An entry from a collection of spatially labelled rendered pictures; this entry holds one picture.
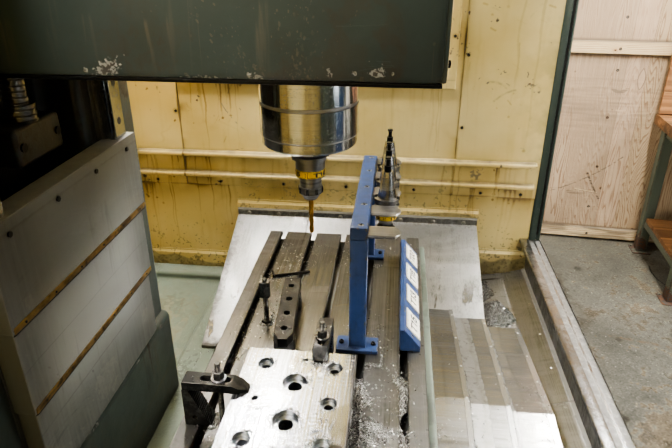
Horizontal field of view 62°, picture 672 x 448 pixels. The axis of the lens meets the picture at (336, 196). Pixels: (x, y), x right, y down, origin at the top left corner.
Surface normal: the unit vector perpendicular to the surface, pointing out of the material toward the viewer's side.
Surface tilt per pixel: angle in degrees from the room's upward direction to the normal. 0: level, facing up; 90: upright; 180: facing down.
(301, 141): 90
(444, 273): 24
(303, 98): 90
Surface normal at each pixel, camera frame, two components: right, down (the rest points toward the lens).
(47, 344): 0.99, 0.04
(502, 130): -0.11, 0.40
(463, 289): -0.05, -0.67
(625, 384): 0.00, -0.91
